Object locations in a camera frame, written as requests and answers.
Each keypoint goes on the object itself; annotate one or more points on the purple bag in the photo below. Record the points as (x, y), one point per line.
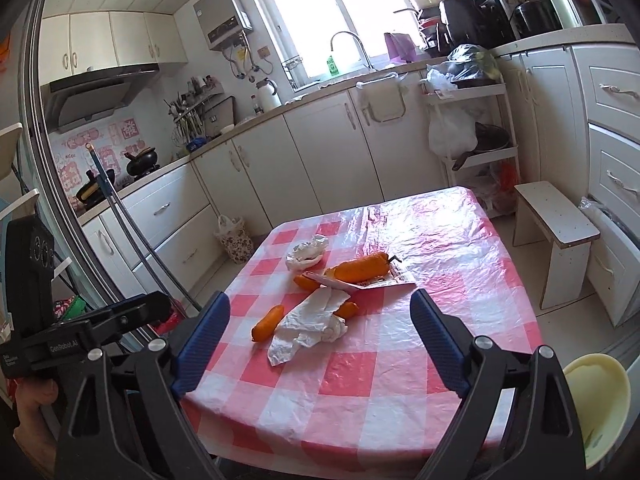
(400, 49)

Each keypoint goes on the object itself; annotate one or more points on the chrome faucet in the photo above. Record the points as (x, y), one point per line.
(364, 47)

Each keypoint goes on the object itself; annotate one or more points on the black clay pot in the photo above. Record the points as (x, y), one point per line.
(142, 162)

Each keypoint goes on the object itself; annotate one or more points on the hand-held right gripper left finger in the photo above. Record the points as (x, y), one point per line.
(200, 342)

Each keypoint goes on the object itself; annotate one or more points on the black frying pan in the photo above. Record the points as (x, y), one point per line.
(92, 190)

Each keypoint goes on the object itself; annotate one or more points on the grey water heater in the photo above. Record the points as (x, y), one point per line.
(220, 15)

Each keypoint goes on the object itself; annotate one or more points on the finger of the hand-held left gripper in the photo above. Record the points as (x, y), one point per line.
(135, 310)

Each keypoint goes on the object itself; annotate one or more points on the black wok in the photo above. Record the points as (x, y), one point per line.
(492, 137)

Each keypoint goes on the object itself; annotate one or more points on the floral bag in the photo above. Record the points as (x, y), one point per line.
(235, 242)

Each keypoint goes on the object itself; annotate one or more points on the large orange peel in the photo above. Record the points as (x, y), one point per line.
(362, 267)

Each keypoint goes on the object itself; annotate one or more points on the small orange peel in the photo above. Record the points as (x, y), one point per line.
(267, 325)
(307, 281)
(347, 310)

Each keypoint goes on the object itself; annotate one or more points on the utensil rack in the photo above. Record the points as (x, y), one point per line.
(190, 115)

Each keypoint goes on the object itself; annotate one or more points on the dark bag of vegetables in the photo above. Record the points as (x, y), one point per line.
(470, 62)

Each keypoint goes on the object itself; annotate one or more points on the range hood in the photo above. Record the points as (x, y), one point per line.
(95, 92)

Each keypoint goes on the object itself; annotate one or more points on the red plastic bag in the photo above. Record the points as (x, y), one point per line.
(506, 177)

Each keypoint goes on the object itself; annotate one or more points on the red printed leaflet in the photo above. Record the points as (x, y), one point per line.
(395, 279)

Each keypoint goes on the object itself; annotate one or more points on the person's left hand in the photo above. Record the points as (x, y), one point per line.
(35, 410)

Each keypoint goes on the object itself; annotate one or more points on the dark cutting board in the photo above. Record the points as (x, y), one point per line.
(220, 115)

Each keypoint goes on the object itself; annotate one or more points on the white drawer unit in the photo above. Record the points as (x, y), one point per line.
(615, 125)

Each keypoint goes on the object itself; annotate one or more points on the black rice cooker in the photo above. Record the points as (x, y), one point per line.
(537, 20)

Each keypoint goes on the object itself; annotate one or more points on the pink wall stickers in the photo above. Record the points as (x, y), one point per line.
(75, 155)

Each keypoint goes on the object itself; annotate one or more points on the translucent plastic bag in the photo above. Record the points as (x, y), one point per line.
(490, 197)

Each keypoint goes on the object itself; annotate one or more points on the white wooden stool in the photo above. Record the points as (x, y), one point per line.
(550, 215)

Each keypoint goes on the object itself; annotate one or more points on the white towel rack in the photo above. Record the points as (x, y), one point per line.
(382, 80)

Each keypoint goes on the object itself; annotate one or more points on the white paper towel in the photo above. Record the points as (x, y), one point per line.
(305, 325)

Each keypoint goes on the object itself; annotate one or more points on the white base cabinets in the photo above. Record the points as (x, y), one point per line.
(325, 155)

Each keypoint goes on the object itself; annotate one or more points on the green dish soap bottle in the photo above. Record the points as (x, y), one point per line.
(332, 66)

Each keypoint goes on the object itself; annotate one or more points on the white wall cabinets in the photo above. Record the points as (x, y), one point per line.
(90, 42)

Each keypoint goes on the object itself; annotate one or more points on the pale yellow bin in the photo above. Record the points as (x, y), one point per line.
(600, 390)

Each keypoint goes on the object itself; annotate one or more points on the white rolling shelf cart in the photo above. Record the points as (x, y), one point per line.
(480, 91)

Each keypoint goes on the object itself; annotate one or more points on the white thermos jug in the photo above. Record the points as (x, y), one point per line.
(267, 95)

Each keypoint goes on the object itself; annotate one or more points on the red white checked tablecloth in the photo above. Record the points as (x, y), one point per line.
(400, 360)

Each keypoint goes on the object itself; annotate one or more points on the mop pole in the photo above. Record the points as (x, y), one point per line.
(115, 200)

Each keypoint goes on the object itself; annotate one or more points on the white plastic bag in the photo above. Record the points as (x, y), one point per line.
(450, 132)

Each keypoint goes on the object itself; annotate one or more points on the black air fryer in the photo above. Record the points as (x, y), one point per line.
(457, 25)

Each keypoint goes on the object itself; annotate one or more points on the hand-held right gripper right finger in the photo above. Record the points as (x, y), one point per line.
(440, 342)

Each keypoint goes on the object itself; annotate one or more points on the window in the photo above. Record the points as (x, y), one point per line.
(320, 5)

